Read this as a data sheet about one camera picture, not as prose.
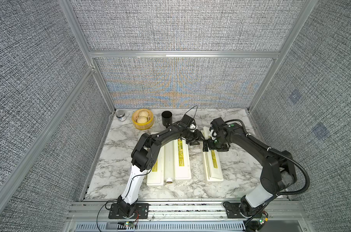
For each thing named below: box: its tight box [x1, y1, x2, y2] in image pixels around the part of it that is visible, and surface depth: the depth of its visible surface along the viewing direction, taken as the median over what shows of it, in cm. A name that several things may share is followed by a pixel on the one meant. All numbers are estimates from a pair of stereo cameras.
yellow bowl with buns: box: [131, 108, 155, 131], surface depth 109 cm
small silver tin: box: [115, 110, 127, 122], surface depth 112 cm
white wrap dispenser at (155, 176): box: [146, 143, 165, 186], surface depth 80 cm
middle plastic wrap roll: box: [163, 140, 176, 185], surface depth 85 cm
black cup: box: [161, 110, 173, 129], surface depth 108 cm
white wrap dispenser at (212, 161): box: [201, 126, 224, 182], surface depth 81 cm
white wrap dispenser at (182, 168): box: [173, 138, 192, 180], surface depth 85 cm
